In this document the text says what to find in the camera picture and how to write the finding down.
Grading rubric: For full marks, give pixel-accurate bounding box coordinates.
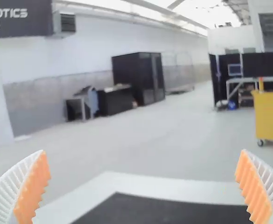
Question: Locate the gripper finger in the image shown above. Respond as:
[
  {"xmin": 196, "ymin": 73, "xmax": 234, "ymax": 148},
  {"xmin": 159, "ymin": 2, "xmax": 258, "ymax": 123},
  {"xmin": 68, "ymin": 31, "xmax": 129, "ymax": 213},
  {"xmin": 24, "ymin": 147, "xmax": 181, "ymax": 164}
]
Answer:
[
  {"xmin": 0, "ymin": 149, "xmax": 52, "ymax": 224},
  {"xmin": 234, "ymin": 149, "xmax": 273, "ymax": 224}
]

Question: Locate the yellow wheeled cart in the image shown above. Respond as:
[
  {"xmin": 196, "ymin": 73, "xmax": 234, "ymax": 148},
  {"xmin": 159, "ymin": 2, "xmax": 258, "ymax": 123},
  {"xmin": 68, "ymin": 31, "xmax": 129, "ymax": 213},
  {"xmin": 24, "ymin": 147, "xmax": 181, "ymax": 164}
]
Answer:
[{"xmin": 251, "ymin": 90, "xmax": 273, "ymax": 147}]

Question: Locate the wooden shelf unit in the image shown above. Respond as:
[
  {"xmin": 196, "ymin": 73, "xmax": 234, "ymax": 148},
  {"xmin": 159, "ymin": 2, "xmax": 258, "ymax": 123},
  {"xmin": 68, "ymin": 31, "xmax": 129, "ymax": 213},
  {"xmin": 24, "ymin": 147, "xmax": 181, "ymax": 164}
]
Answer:
[{"xmin": 238, "ymin": 84, "xmax": 256, "ymax": 107}]

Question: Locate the black mat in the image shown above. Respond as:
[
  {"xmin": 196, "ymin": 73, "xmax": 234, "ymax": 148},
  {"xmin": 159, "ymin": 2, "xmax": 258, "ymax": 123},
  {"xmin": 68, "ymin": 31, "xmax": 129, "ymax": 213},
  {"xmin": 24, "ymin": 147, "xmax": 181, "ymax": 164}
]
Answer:
[{"xmin": 71, "ymin": 191, "xmax": 250, "ymax": 224}]

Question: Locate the grey tilted metal stand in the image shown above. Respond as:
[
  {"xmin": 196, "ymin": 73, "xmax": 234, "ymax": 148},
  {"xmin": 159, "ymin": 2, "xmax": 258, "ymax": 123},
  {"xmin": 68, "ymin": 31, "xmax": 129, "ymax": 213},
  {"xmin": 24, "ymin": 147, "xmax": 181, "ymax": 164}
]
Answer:
[{"xmin": 65, "ymin": 85, "xmax": 99, "ymax": 122}]

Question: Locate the computer monitor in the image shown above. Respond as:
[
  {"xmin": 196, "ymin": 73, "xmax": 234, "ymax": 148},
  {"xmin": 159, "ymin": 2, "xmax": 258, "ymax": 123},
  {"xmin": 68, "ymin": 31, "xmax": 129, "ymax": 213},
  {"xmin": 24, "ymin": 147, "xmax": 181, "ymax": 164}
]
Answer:
[{"xmin": 228, "ymin": 64, "xmax": 242, "ymax": 77}]

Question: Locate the black partition panel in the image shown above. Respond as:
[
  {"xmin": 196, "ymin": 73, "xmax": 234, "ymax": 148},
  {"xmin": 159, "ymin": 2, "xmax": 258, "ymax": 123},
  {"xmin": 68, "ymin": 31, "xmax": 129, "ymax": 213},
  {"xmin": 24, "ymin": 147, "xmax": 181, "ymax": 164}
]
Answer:
[{"xmin": 208, "ymin": 52, "xmax": 273, "ymax": 109}]

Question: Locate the low black cabinet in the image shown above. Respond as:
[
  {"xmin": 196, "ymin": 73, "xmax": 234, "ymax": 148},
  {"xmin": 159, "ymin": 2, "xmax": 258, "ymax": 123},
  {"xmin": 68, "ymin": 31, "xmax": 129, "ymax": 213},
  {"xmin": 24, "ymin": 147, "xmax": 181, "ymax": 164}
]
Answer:
[{"xmin": 96, "ymin": 85, "xmax": 137, "ymax": 117}]

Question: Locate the tall black cabinet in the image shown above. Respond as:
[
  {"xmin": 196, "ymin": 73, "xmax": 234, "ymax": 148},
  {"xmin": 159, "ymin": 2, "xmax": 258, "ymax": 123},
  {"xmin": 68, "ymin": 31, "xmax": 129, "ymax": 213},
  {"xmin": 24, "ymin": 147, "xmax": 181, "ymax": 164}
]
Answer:
[{"xmin": 111, "ymin": 52, "xmax": 166, "ymax": 105}]

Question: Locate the grey metal frame table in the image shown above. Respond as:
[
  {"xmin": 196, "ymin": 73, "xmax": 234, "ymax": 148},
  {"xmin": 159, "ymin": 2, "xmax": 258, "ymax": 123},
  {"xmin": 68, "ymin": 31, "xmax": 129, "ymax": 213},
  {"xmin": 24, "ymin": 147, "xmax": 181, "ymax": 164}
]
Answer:
[{"xmin": 226, "ymin": 78, "xmax": 273, "ymax": 110}]

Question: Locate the wire mesh cage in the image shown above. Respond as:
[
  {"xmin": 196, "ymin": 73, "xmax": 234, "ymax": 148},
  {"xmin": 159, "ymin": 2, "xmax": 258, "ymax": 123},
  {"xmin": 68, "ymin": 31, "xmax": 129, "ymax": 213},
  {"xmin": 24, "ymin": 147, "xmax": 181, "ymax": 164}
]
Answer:
[{"xmin": 162, "ymin": 51, "xmax": 195, "ymax": 95}]

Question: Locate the black wall sign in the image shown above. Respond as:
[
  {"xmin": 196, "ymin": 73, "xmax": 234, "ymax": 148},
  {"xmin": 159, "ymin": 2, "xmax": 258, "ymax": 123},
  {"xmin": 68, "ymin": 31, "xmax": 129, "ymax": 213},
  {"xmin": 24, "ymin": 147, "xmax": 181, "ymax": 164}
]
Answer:
[{"xmin": 0, "ymin": 0, "xmax": 53, "ymax": 40}]

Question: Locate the grey wall ventilation unit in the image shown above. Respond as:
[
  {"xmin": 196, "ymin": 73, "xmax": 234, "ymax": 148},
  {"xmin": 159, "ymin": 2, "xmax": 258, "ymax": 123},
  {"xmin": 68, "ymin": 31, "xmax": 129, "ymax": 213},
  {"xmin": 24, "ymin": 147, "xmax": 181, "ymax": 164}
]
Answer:
[{"xmin": 52, "ymin": 10, "xmax": 77, "ymax": 38}]

